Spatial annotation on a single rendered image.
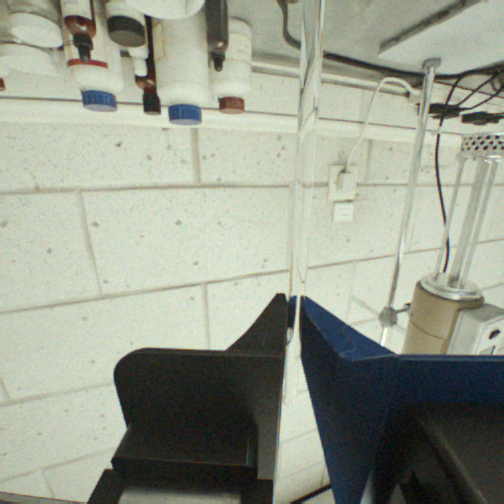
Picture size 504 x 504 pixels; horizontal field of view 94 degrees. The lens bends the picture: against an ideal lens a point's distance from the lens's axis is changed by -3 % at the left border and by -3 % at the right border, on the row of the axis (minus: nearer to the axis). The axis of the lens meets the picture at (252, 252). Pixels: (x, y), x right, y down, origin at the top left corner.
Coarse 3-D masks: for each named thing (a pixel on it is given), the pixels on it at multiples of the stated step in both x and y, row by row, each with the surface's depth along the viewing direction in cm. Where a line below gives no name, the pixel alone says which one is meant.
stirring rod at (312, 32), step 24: (312, 0) 6; (312, 24) 6; (312, 48) 6; (312, 72) 6; (312, 96) 7; (312, 120) 7; (312, 144) 7; (312, 168) 7; (312, 192) 8; (288, 312) 9; (288, 336) 9; (288, 360) 10; (288, 384) 10
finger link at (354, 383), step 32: (320, 320) 8; (320, 352) 7; (352, 352) 6; (384, 352) 6; (320, 384) 7; (352, 384) 5; (384, 384) 4; (416, 384) 4; (448, 384) 4; (480, 384) 4; (320, 416) 7; (352, 416) 5; (384, 416) 4; (352, 448) 5; (384, 448) 4; (352, 480) 5; (384, 480) 5
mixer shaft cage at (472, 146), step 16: (464, 144) 35; (480, 144) 33; (496, 144) 32; (464, 160) 36; (480, 160) 35; (496, 160) 33; (480, 176) 36; (480, 192) 38; (448, 224) 39; (464, 224) 38; (480, 224) 36; (464, 240) 39; (464, 256) 41; (464, 272) 38
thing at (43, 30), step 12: (12, 0) 22; (24, 0) 23; (36, 0) 23; (48, 0) 24; (12, 12) 23; (24, 12) 23; (36, 12) 23; (48, 12) 24; (12, 24) 23; (24, 24) 23; (36, 24) 24; (48, 24) 24; (24, 36) 25; (36, 36) 25; (48, 36) 25; (60, 36) 26
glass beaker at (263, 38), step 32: (192, 0) 5; (224, 0) 5; (256, 0) 8; (288, 0) 8; (352, 0) 7; (384, 0) 6; (192, 32) 7; (224, 32) 8; (256, 32) 9; (288, 32) 9; (352, 32) 7
